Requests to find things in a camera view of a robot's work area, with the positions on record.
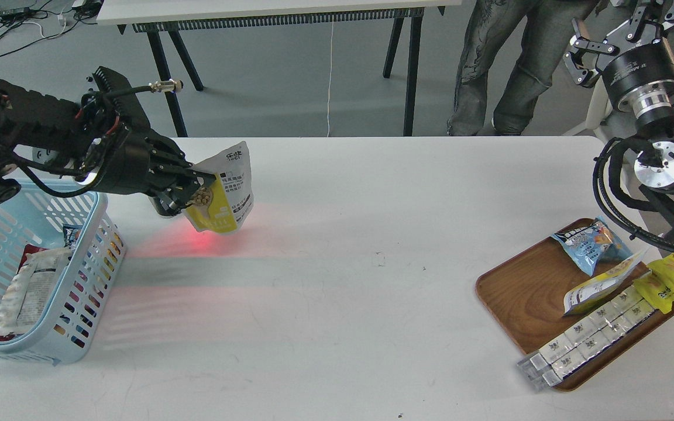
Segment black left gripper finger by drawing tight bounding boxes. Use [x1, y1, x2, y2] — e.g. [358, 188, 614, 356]
[165, 159, 217, 188]
[156, 187, 209, 208]

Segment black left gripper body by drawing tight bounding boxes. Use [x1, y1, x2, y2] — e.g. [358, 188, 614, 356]
[77, 66, 189, 196]

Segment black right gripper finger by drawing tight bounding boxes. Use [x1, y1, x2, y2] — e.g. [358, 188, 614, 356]
[624, 1, 674, 50]
[563, 17, 618, 88]

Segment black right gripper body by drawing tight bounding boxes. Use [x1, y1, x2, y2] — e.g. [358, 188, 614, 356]
[602, 41, 674, 115]

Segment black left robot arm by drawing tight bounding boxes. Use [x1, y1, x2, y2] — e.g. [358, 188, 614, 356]
[0, 67, 217, 216]

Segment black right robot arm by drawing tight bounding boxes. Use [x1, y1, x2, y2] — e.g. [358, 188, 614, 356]
[563, 1, 674, 253]

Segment blue snack packet in basket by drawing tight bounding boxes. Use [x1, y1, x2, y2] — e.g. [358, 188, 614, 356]
[62, 224, 83, 250]

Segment light blue plastic basket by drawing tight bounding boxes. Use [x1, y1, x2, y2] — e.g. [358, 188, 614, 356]
[0, 179, 126, 364]

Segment white red snack bag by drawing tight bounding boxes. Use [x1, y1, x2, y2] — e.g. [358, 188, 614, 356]
[0, 243, 73, 341]

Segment blue snack bag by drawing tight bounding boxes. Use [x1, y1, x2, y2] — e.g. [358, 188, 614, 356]
[550, 216, 632, 275]

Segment yellow snack packet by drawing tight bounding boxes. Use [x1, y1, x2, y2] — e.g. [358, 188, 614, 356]
[633, 253, 674, 314]

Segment silver white snack strip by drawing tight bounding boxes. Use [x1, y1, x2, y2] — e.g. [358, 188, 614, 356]
[516, 286, 658, 391]

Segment black barcode scanner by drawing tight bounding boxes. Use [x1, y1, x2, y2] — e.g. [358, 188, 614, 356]
[148, 197, 185, 218]

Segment person in grey jeans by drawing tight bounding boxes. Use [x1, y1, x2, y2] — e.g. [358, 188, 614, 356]
[446, 1, 599, 136]

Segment grey white chair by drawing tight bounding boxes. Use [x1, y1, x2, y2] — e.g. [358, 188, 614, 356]
[562, 81, 613, 142]

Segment white table black legs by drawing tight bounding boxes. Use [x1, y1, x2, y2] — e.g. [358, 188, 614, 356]
[97, 1, 460, 137]

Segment brown wooden tray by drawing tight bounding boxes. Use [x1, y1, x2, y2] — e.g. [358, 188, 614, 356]
[475, 237, 674, 392]

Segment floor cables and power strip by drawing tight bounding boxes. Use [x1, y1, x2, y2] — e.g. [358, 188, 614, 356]
[0, 0, 104, 65]

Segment white hanging cable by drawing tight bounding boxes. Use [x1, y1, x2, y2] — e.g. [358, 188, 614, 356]
[326, 21, 335, 138]

